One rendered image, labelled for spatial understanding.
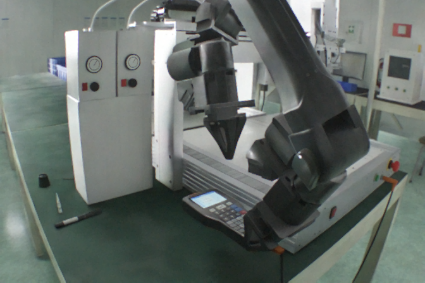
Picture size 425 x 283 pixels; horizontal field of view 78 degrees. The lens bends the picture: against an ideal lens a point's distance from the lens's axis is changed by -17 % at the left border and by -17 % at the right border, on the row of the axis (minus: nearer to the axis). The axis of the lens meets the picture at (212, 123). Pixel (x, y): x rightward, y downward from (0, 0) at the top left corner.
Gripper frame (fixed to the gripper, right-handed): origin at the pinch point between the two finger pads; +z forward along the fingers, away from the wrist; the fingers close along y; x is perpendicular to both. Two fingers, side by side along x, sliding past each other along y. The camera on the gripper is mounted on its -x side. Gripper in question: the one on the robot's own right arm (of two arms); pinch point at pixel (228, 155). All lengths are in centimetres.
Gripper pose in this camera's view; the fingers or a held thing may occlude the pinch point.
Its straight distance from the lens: 55.3
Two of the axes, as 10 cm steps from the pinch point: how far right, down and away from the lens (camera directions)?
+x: 6.2, -0.2, -7.8
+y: -7.7, 1.4, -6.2
